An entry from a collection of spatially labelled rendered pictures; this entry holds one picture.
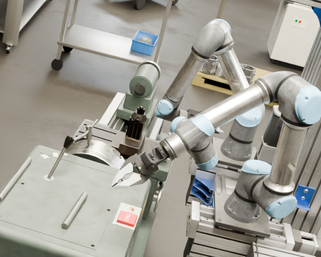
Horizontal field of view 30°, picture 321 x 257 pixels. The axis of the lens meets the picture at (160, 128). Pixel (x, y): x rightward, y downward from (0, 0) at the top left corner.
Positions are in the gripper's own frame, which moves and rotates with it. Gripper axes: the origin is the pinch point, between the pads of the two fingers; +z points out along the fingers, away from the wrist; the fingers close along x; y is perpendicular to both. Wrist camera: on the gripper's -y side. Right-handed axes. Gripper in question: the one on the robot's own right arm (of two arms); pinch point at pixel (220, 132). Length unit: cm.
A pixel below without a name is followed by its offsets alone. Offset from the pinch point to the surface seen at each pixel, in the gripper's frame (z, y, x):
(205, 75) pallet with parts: 79, 162, 303
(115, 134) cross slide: -50, -10, 20
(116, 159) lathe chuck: -58, -39, -45
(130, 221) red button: -56, -68, -84
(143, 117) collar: -41.3, -3.7, 0.0
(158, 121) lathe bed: -20, 16, 58
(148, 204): -24, -42, 21
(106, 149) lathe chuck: -63, -36, -44
